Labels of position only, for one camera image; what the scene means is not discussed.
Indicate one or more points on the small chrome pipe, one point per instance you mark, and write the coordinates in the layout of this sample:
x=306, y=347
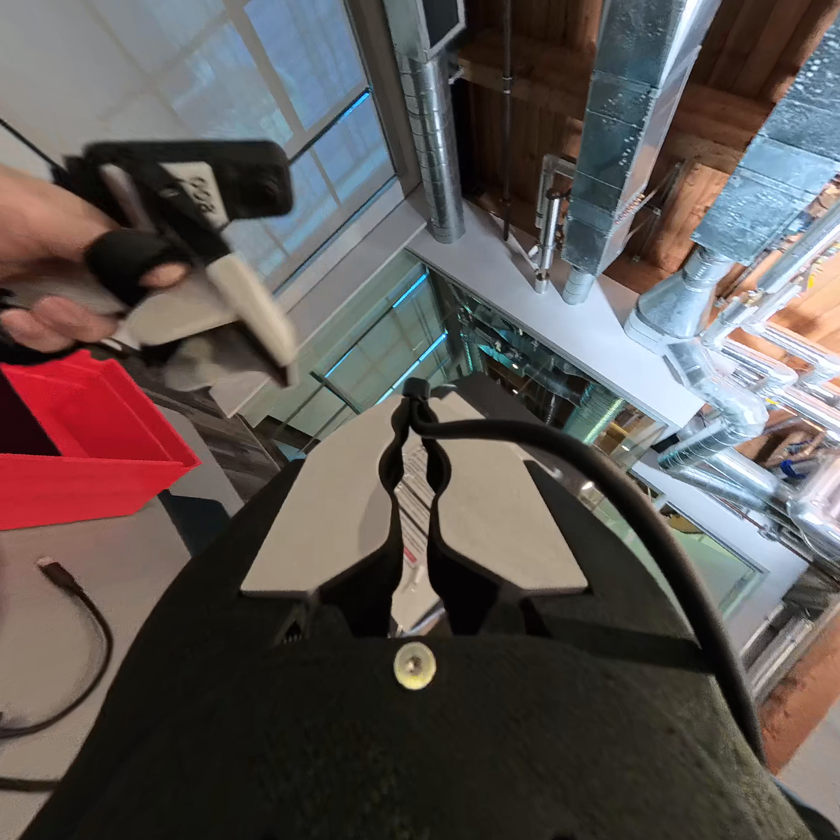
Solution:
x=550, y=236

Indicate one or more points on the paned window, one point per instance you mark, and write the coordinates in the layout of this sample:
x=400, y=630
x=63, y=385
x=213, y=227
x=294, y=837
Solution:
x=308, y=79

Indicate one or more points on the silver duct reducer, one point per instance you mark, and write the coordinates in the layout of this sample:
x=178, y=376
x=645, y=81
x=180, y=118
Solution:
x=676, y=308

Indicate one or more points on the glass door panel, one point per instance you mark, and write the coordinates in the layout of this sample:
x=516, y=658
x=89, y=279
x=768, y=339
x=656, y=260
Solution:
x=715, y=571

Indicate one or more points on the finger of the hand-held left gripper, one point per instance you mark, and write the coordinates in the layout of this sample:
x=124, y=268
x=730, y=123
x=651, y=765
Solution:
x=184, y=321
x=256, y=315

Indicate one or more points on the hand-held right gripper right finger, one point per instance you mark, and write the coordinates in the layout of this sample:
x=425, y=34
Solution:
x=512, y=525

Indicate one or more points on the red plastic bin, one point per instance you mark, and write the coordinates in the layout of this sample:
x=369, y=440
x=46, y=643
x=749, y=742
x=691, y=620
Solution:
x=98, y=485

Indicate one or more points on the person's left hand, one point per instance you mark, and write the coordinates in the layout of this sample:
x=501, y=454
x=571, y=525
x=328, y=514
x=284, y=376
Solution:
x=39, y=229

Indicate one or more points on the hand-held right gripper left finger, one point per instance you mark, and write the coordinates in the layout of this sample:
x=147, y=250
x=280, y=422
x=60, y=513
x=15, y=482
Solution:
x=315, y=512

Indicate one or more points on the cluster of silver insulated pipes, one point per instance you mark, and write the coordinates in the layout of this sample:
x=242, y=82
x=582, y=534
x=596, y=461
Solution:
x=735, y=400

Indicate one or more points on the round spiral metal duct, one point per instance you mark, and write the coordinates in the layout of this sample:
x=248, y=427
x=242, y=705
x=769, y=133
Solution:
x=433, y=144

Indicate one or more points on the thin black pipe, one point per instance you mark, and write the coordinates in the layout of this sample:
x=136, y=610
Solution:
x=506, y=131

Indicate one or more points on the foil-wrapped rectangular duct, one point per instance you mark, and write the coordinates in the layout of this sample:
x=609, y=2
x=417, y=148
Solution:
x=774, y=184
x=623, y=131

